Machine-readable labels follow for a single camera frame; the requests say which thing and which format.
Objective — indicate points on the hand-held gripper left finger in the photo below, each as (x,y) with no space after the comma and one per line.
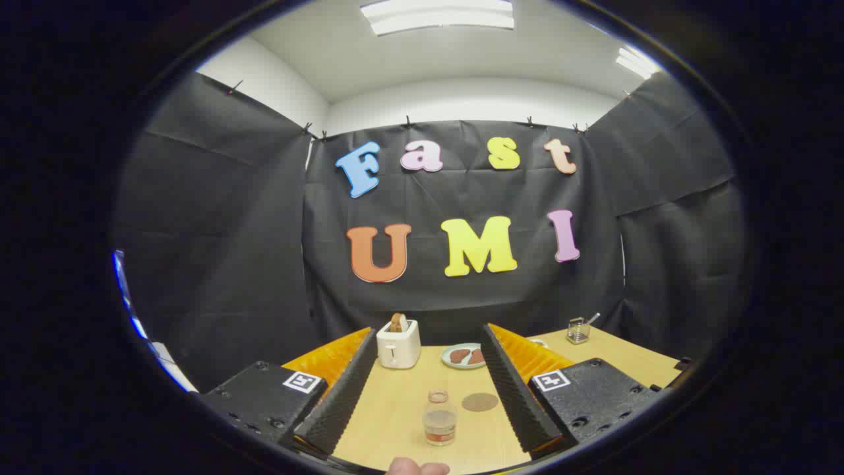
(343,402)

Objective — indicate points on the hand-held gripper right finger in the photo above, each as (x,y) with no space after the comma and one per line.
(517,402)

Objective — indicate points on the brown round coaster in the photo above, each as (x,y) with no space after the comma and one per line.
(480,402)

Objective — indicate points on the clear juice bottle red label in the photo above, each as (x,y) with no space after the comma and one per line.
(440,422)

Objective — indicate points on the wooden table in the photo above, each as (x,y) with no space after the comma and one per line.
(395,409)

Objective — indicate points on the brown meat slice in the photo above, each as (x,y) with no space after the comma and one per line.
(477,357)
(459,356)

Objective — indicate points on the white toaster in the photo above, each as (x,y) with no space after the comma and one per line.
(397,349)

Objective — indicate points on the pale green plate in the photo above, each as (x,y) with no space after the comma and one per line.
(444,357)

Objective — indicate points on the toasted bread slice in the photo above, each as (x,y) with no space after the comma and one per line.
(396,323)

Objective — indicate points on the small ceiling light panel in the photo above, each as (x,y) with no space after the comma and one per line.
(636,63)

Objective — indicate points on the large ceiling light panel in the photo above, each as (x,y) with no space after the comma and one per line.
(435,16)

